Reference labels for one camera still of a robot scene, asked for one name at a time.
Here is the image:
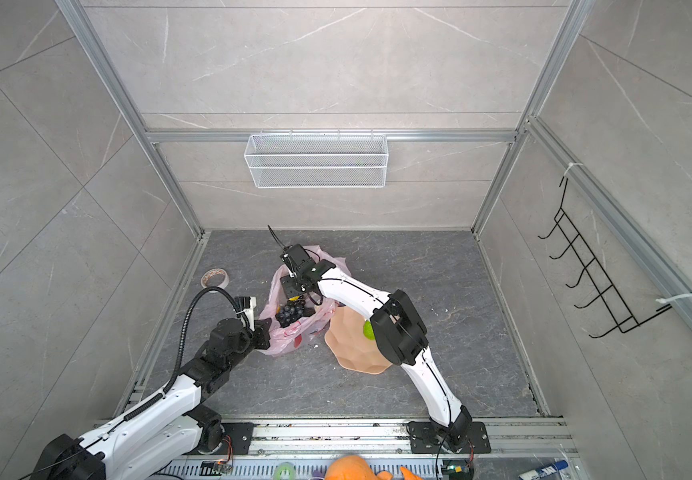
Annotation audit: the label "pink plastic bag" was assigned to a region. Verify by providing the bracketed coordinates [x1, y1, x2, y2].
[260, 265, 340, 357]

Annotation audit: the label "pink scalloped bowl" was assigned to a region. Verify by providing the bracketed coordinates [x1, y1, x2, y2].
[325, 307, 392, 375]

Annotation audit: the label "green fake fruit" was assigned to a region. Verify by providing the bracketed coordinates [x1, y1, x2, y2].
[363, 321, 375, 341]

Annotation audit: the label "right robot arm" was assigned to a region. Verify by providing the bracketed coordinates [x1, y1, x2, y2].
[281, 244, 473, 453]

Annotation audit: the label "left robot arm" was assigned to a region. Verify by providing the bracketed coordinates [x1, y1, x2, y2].
[24, 318, 272, 479]

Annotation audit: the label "black fake grapes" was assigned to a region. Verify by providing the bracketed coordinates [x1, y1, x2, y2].
[276, 298, 307, 328]

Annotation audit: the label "masking tape roll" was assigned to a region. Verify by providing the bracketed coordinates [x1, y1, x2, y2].
[200, 268, 230, 289]

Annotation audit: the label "green tape roll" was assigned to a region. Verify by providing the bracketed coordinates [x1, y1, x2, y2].
[272, 462, 297, 480]

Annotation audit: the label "orange plush toy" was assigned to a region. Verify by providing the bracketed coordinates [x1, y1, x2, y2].
[324, 455, 395, 480]

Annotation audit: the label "blue white tube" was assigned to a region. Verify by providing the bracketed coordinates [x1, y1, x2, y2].
[518, 460, 569, 480]

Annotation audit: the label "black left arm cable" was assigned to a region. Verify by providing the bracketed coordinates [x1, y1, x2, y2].
[162, 286, 242, 394]

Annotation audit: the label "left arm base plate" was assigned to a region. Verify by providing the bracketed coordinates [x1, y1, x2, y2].
[197, 422, 255, 455]

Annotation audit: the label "white wire mesh basket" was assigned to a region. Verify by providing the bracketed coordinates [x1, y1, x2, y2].
[244, 133, 390, 189]

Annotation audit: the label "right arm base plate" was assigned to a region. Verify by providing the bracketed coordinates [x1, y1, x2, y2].
[406, 421, 492, 455]

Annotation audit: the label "black wire hook rack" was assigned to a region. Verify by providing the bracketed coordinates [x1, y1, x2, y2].
[538, 177, 673, 339]

